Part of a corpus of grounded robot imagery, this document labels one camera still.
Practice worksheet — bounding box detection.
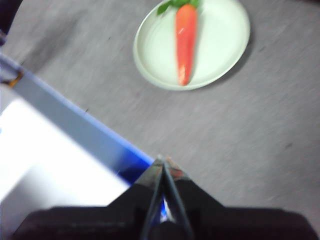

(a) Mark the small brown clip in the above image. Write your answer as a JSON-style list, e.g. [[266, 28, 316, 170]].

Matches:
[[0, 69, 25, 89]]

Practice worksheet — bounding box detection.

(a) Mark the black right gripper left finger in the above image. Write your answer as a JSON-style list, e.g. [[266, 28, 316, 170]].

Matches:
[[12, 154, 165, 240]]

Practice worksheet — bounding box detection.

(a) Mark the green round plate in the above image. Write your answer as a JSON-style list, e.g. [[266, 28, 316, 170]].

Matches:
[[132, 0, 251, 91]]

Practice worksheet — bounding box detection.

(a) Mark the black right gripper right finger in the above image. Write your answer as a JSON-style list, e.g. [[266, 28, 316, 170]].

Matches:
[[159, 156, 318, 240]]

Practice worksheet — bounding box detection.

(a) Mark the orange carrot with green leaves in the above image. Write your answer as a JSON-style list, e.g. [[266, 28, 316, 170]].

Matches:
[[156, 0, 203, 86]]

